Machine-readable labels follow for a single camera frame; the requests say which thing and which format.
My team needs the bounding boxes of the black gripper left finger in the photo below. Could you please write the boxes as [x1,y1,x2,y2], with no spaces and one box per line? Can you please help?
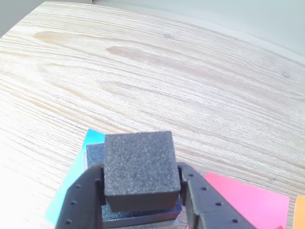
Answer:
[56,162,107,229]

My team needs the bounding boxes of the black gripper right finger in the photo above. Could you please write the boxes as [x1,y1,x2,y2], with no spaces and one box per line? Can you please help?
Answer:
[177,162,257,229]

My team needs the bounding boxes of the medium black cube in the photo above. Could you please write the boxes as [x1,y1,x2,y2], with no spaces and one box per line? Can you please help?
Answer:
[85,143,183,221]

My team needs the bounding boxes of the small black cube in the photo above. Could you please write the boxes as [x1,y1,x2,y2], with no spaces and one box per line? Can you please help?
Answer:
[104,130,181,213]

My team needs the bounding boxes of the blue paper sheet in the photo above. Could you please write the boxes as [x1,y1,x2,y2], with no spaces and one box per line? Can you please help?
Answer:
[45,128,105,226]

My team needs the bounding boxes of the pink paper sheet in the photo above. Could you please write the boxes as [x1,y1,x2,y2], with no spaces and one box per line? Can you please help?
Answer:
[184,172,290,229]

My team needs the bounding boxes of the orange paper sheet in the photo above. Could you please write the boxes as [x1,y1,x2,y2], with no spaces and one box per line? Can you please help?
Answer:
[293,195,305,229]

